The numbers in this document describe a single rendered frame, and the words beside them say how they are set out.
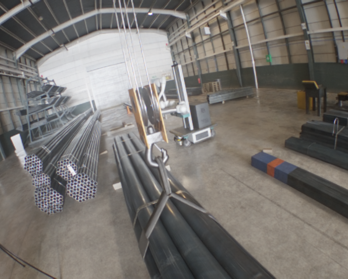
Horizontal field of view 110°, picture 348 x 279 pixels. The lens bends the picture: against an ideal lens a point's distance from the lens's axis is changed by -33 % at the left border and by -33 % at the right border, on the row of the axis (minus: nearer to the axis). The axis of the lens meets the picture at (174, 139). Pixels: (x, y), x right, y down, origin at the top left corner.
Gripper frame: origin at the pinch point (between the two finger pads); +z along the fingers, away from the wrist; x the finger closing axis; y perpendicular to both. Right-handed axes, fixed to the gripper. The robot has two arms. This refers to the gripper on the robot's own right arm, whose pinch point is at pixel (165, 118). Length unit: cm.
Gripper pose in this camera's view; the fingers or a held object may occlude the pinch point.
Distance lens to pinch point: 399.2
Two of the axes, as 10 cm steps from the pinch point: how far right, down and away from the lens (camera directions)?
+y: 8.9, -3.1, 3.4
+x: -4.1, -2.1, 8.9
